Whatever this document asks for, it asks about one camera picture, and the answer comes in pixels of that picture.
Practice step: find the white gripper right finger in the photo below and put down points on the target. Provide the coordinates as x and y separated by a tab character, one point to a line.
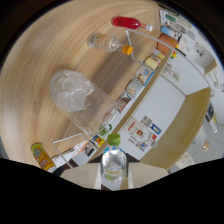
148	173

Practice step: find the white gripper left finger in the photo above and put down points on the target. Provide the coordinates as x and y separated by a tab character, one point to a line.
81	175

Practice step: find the clear bottle green cap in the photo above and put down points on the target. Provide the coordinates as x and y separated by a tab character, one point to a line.
113	163

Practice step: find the yellow drink can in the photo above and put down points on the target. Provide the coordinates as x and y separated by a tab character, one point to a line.
41	156

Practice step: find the clear bottle orange cap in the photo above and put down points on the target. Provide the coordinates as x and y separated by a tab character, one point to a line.
103	42

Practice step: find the red liquid bottle white cap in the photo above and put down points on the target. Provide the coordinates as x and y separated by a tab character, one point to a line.
126	22

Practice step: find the yellow red lidded cup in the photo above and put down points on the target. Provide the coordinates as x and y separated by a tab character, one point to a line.
97	141

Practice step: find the white cup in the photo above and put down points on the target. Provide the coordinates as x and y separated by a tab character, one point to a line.
134	88

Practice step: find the pale yellow cup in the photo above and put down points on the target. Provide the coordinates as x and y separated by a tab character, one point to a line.
152	62

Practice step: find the white metal wooden shelf rack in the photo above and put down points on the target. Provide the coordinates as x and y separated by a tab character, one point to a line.
173	133

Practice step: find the white green mug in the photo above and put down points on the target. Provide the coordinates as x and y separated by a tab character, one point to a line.
104	130

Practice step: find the red rim bowl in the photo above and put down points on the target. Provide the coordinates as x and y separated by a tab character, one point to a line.
123	104

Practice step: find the clear glass with ice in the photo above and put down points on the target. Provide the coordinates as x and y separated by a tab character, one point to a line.
78	100

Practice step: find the blue label tub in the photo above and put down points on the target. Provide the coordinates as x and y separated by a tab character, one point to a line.
145	75

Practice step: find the orange basket with fruit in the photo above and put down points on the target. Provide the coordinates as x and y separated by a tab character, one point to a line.
166	42

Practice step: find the white bottle blue band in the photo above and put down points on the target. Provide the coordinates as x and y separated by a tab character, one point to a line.
169	32

